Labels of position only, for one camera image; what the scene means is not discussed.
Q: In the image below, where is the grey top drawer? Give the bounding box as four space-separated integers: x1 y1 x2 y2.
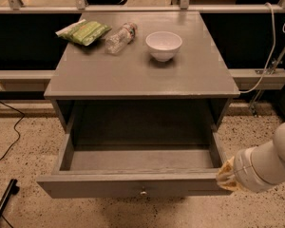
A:
36 102 236 200

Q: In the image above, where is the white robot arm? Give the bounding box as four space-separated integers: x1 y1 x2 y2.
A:
216 123 285 193

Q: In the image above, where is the white ceramic bowl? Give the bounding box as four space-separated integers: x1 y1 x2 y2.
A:
145 31 182 62

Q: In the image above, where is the grey wooden nightstand cabinet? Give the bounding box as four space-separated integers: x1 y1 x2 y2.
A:
45 11 239 130

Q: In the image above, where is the clear plastic water bottle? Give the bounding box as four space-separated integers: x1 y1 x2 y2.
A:
105 22 138 54

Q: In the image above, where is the green snack bag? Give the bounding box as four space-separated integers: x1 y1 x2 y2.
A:
56 19 111 46

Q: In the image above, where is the black stand leg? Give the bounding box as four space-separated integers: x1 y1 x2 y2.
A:
0 179 19 219

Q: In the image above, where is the white cable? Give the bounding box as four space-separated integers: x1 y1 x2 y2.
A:
239 2 276 95

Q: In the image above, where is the black floor cable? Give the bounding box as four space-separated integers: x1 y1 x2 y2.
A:
0 90 26 162

